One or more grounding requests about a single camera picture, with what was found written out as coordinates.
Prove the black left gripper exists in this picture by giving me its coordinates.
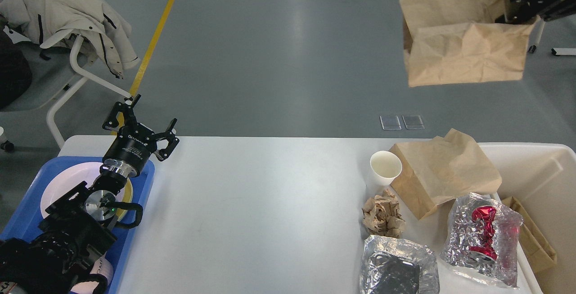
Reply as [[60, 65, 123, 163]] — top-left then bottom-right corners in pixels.
[[102, 95, 180, 177]]

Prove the brown paper bag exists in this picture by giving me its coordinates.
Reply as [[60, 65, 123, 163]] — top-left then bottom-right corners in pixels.
[[399, 0, 534, 87]]

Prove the pink plate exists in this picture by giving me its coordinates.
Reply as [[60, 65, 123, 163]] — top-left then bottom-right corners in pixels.
[[40, 162, 126, 221]]

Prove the pink ribbed mug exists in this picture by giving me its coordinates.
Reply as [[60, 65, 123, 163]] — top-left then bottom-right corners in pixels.
[[91, 257, 114, 288]]

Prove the brown paper sheet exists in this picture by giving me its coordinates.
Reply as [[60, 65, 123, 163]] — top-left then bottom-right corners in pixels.
[[390, 129, 502, 220]]

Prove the red foil wrapper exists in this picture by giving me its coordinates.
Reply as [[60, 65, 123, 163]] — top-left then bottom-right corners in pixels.
[[469, 206, 497, 262]]

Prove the clear plastic wrap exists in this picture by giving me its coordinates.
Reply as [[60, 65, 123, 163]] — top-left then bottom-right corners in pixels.
[[440, 193, 524, 289]]

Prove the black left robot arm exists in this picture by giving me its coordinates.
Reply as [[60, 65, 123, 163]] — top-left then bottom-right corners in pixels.
[[0, 95, 180, 294]]

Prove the white chair right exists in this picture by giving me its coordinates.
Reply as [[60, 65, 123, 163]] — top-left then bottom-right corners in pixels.
[[527, 20, 546, 54]]

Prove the white chair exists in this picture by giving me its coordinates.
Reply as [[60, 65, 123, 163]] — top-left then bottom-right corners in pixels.
[[1, 29, 131, 148], [527, 20, 546, 54]]

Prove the white bar on floor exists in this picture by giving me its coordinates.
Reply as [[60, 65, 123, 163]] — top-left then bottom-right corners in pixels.
[[551, 47, 576, 57]]

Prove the yellow plate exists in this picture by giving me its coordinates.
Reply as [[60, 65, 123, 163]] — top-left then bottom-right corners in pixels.
[[116, 178, 133, 221]]

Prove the white chair left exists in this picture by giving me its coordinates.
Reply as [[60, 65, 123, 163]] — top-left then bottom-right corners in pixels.
[[1, 29, 131, 148]]

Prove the black bag on chair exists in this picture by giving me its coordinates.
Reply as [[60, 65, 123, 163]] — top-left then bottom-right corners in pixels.
[[0, 31, 32, 109]]

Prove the blue plastic tray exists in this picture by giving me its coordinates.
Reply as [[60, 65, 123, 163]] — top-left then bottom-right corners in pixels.
[[1, 156, 155, 294]]

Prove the right clear floor plate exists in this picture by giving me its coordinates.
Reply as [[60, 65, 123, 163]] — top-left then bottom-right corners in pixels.
[[402, 115, 425, 130]]

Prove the clear floor plate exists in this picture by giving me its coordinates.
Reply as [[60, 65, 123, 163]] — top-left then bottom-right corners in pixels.
[[402, 115, 425, 130], [380, 115, 402, 131]]

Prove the beige jacket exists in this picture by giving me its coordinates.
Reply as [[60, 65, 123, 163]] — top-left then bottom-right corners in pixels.
[[0, 0, 139, 77]]

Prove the white plastic bin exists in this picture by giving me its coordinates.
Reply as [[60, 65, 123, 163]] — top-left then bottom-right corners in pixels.
[[481, 142, 576, 294]]

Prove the left clear floor plate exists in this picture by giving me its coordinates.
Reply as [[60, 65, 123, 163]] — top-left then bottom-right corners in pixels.
[[380, 115, 402, 131]]

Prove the white paper cup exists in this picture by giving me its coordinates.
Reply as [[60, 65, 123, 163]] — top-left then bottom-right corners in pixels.
[[369, 151, 403, 186]]

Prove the crumpled brown paper ball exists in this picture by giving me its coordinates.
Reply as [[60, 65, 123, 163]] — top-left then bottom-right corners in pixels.
[[362, 189, 406, 239]]

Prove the brown paper in bin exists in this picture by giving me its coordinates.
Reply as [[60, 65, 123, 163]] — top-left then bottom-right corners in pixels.
[[501, 196, 558, 274]]

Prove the silver foil bag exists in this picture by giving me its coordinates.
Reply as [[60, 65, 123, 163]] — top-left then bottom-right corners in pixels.
[[359, 235, 440, 294]]

